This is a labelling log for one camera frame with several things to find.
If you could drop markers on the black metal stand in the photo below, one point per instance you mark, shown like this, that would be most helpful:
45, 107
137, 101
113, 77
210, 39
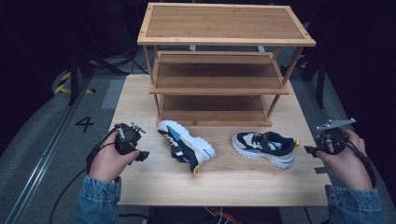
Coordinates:
320, 77
73, 77

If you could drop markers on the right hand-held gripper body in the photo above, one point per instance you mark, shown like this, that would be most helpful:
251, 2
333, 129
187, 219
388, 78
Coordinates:
333, 140

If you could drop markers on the navy beige white sneaker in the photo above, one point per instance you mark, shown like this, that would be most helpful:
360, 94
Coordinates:
190, 146
267, 147

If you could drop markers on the yellow black hazard tape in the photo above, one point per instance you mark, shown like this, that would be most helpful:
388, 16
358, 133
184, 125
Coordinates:
63, 89

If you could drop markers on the grey floor tape patch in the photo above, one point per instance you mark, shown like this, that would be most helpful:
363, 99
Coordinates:
112, 95

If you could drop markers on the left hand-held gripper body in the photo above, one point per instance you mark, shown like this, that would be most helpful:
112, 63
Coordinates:
127, 138

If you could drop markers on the three-tier bamboo shoe rack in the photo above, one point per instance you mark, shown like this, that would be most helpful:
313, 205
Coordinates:
224, 21

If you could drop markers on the person's right hand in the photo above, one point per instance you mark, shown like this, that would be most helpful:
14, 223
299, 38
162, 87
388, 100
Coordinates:
350, 168

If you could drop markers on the person's left hand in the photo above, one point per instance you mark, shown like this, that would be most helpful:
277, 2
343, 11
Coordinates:
107, 161

